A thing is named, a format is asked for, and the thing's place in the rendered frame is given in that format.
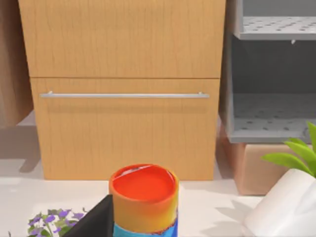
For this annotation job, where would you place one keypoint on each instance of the white plant pot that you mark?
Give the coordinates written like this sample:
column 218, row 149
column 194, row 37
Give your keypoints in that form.
column 284, row 205

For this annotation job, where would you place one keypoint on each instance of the green leafy plant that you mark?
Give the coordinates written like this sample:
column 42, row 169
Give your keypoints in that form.
column 296, row 155

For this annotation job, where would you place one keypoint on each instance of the purple flower plant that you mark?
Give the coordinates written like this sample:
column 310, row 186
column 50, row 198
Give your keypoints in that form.
column 53, row 222

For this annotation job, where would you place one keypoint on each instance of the orange and blue can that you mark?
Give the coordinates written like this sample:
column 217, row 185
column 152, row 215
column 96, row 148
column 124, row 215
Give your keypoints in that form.
column 144, row 200

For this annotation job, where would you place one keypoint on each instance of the wooden drawer front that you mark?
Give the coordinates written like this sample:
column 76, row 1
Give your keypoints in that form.
column 128, row 128

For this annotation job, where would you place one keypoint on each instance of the wooden cupboard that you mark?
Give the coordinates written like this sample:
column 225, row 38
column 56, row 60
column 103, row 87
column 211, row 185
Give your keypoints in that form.
column 118, row 39

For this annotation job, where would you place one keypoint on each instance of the salmon-coloured box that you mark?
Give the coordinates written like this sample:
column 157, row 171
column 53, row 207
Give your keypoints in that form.
column 256, row 170

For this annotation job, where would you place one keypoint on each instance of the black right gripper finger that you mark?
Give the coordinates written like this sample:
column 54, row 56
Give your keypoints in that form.
column 98, row 219

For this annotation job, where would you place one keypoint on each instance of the grey pierced drawer inside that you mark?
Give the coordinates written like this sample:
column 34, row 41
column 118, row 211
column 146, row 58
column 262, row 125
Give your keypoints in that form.
column 271, row 81

